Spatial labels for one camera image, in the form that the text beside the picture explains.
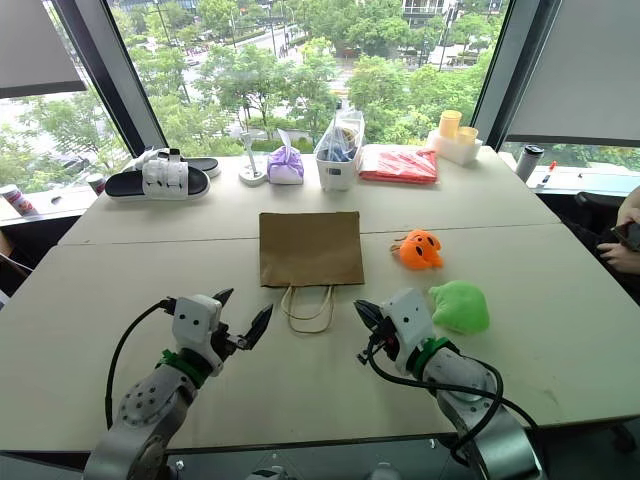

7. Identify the red plastic packet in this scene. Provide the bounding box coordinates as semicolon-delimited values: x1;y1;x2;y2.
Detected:
357;145;442;186

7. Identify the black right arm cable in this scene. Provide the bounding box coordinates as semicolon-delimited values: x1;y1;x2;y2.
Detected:
356;337;544;469

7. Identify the grey roller blind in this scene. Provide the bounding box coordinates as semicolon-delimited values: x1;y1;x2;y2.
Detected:
503;0;640;147
0;0;89;100

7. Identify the white marker pen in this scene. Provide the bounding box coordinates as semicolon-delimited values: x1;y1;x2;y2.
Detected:
534;160;559;192

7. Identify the brown paper bag with handles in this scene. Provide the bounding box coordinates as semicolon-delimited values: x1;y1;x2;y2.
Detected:
258;210;367;336

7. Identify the white plastic storage basket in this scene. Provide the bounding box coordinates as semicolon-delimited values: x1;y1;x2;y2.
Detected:
313;119;367;193

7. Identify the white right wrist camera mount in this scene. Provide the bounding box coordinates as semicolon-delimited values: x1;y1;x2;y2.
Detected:
378;287;437;379

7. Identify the dark window mullion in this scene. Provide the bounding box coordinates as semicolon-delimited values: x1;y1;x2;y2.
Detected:
51;0;170;158
469;0;532;150

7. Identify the white desk stand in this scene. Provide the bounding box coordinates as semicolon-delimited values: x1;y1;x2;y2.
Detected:
237;130;267;188

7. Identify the white rectangular tray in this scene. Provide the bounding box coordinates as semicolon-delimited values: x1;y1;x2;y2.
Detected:
425;128;484;167

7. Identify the dark smartphone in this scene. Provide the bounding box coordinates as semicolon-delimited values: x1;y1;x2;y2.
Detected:
610;221;640;254

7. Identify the green plush toy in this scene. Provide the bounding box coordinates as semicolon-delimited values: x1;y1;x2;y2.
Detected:
427;279;492;337

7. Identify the clear plastic bag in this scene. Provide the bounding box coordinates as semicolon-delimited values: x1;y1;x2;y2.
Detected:
318;110;366;164

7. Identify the tall yellow cup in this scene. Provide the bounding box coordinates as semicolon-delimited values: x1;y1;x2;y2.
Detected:
439;109;464;141

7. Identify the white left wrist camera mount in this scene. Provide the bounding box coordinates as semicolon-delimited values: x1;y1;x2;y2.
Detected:
171;293;227;379

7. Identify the purple pouch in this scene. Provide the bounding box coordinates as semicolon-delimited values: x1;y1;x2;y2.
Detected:
266;128;306;187

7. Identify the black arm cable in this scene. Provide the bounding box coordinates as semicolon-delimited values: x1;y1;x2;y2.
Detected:
356;337;544;469
103;297;178;431

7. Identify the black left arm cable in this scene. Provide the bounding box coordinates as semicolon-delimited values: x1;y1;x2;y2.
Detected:
103;297;178;431

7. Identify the silver black travel mug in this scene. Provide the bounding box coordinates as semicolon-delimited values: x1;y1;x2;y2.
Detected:
514;144;546;184

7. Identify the black office chair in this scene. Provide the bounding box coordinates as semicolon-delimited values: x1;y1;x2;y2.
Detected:
573;190;624;237

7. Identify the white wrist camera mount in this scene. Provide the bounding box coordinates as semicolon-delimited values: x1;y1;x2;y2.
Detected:
171;293;227;379
378;287;437;379

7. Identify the person's hand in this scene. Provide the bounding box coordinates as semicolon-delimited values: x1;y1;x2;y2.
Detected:
596;241;640;275

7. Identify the orange plush toy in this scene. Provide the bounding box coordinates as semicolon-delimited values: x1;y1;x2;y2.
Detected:
389;228;446;272

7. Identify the white red drink can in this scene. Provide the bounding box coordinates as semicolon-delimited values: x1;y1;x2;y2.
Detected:
0;183;41;219

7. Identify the black white slide sandal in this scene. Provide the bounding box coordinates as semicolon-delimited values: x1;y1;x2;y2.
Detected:
104;158;212;203
133;147;223;180

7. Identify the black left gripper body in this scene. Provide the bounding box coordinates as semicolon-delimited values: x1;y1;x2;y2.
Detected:
211;323;251;359

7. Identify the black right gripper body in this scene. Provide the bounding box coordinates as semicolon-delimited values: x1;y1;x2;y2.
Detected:
368;315;402;362

